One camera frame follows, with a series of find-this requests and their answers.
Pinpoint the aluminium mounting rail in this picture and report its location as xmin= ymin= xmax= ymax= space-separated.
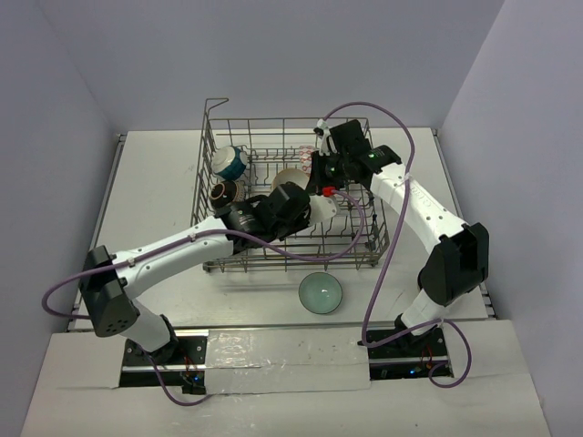
xmin=175 ymin=321 xmax=402 ymax=340

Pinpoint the white bowl orange rim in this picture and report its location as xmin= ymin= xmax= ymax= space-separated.
xmin=271 ymin=168 xmax=309 ymax=190

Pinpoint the light green ceramic bowl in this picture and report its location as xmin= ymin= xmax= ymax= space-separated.
xmin=298 ymin=272 xmax=343 ymax=315

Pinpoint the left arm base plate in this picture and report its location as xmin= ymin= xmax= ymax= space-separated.
xmin=119 ymin=333 xmax=208 ymax=395

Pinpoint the brown rimmed cream bowl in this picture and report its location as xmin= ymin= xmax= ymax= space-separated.
xmin=210 ymin=180 xmax=245 ymax=209

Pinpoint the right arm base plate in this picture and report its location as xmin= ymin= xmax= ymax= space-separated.
xmin=367 ymin=328 xmax=453 ymax=381

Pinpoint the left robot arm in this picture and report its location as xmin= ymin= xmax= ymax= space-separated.
xmin=79 ymin=183 xmax=311 ymax=363

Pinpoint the dark teal white bowl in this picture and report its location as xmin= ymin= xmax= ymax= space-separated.
xmin=211 ymin=146 xmax=248 ymax=181

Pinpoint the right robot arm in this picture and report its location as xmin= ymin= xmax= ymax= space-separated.
xmin=307 ymin=119 xmax=489 ymax=356

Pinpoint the grey wire dish rack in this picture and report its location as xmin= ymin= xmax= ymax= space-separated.
xmin=191 ymin=97 xmax=390 ymax=273

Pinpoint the blue inside red patterned bowl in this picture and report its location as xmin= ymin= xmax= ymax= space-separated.
xmin=298 ymin=145 xmax=316 ymax=175

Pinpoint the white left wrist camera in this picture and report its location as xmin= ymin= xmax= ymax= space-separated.
xmin=309 ymin=194 xmax=339 ymax=226

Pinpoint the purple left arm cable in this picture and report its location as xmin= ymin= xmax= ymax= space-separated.
xmin=41 ymin=188 xmax=366 ymax=406

